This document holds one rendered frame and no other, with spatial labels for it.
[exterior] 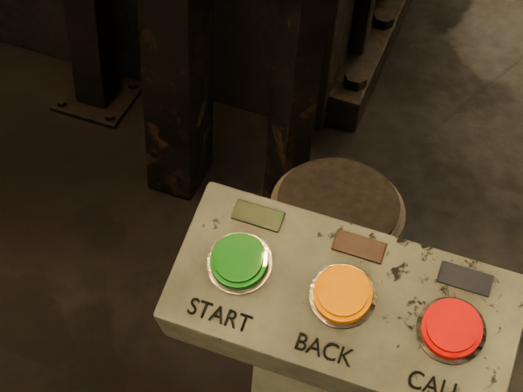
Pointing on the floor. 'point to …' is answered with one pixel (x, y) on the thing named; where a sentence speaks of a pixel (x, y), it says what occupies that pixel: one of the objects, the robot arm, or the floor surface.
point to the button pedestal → (186, 301)
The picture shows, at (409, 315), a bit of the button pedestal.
